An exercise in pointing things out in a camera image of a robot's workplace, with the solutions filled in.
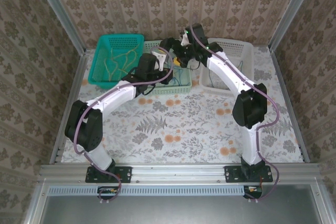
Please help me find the grey slotted cable duct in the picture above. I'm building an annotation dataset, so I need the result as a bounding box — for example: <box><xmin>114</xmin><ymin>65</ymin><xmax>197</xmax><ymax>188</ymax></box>
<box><xmin>48</xmin><ymin>185</ymin><xmax>263</xmax><ymax>196</ymax></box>

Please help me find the light green plastic basket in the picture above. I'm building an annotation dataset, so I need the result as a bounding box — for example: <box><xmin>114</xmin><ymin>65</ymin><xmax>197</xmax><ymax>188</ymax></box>
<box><xmin>140</xmin><ymin>38</ymin><xmax>192</xmax><ymax>95</ymax></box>

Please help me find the black connector box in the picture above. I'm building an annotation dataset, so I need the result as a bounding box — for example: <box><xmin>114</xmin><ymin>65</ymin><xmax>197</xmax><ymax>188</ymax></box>
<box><xmin>97</xmin><ymin>186</ymin><xmax>119</xmax><ymax>200</ymax></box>
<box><xmin>243</xmin><ymin>185</ymin><xmax>263</xmax><ymax>200</ymax></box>

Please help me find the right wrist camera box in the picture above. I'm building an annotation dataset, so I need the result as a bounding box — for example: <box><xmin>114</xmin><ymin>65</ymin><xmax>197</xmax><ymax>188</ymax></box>
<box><xmin>179</xmin><ymin>31</ymin><xmax>192</xmax><ymax>47</ymax></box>

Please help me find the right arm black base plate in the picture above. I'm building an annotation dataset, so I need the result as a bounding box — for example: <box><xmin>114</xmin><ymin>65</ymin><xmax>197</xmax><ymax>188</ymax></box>
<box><xmin>224</xmin><ymin>165</ymin><xmax>273</xmax><ymax>184</ymax></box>

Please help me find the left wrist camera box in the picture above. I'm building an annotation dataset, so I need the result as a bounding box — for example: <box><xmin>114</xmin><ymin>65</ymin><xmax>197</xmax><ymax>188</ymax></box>
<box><xmin>150</xmin><ymin>47</ymin><xmax>168</xmax><ymax>72</ymax></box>

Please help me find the aluminium mounting rail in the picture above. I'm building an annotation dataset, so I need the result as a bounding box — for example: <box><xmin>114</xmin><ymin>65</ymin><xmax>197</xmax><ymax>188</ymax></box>
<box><xmin>39</xmin><ymin>163</ymin><xmax>322</xmax><ymax>183</ymax></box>

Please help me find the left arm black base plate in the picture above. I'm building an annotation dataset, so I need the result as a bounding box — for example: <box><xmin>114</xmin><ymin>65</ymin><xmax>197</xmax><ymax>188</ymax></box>
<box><xmin>85</xmin><ymin>165</ymin><xmax>132</xmax><ymax>184</ymax></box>

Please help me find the aluminium frame post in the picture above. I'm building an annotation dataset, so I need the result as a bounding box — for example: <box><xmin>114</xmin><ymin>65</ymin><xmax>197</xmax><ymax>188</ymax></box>
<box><xmin>30</xmin><ymin>0</ymin><xmax>87</xmax><ymax>56</ymax></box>
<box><xmin>269</xmin><ymin>0</ymin><xmax>320</xmax><ymax>53</ymax></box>

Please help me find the aluminium side rail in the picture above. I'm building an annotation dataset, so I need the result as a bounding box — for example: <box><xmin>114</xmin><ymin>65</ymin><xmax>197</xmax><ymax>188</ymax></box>
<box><xmin>49</xmin><ymin>50</ymin><xmax>90</xmax><ymax>164</ymax></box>
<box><xmin>270</xmin><ymin>50</ymin><xmax>312</xmax><ymax>163</ymax></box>

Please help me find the thin blue cable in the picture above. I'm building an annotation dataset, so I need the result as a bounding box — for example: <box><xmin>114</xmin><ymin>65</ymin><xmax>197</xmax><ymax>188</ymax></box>
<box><xmin>173</xmin><ymin>66</ymin><xmax>191</xmax><ymax>87</ymax></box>

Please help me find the teal plastic basket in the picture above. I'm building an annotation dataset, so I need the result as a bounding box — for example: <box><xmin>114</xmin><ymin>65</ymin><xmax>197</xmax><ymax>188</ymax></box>
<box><xmin>88</xmin><ymin>34</ymin><xmax>145</xmax><ymax>90</ymax></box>

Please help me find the floral table cover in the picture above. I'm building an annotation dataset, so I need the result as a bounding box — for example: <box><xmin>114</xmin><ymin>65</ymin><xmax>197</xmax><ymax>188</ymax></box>
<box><xmin>60</xmin><ymin>47</ymin><xmax>305</xmax><ymax>164</ymax></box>

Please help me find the grey metal panel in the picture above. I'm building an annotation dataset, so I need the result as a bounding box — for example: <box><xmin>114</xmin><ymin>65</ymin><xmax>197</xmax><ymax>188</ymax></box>
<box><xmin>23</xmin><ymin>179</ymin><xmax>336</xmax><ymax>224</ymax></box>

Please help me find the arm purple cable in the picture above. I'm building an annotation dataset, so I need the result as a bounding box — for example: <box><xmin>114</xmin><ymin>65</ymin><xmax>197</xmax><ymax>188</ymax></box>
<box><xmin>191</xmin><ymin>24</ymin><xmax>280</xmax><ymax>204</ymax></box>
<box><xmin>73</xmin><ymin>46</ymin><xmax>174</xmax><ymax>205</ymax></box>

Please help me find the white plastic basket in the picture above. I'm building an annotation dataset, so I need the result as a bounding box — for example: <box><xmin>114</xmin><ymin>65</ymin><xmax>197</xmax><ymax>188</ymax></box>
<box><xmin>198</xmin><ymin>37</ymin><xmax>255</xmax><ymax>96</ymax></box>

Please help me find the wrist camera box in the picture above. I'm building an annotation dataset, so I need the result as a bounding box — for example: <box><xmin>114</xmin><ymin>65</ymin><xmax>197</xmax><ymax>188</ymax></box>
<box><xmin>179</xmin><ymin>31</ymin><xmax>192</xmax><ymax>47</ymax></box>
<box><xmin>150</xmin><ymin>47</ymin><xmax>168</xmax><ymax>72</ymax></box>

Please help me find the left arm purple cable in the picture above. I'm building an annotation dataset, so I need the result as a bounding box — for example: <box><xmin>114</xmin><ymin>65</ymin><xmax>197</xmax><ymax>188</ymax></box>
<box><xmin>73</xmin><ymin>46</ymin><xmax>174</xmax><ymax>205</ymax></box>

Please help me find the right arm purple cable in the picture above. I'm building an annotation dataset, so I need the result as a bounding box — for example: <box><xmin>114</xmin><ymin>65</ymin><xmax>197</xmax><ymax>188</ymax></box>
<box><xmin>191</xmin><ymin>24</ymin><xmax>280</xmax><ymax>204</ymax></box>

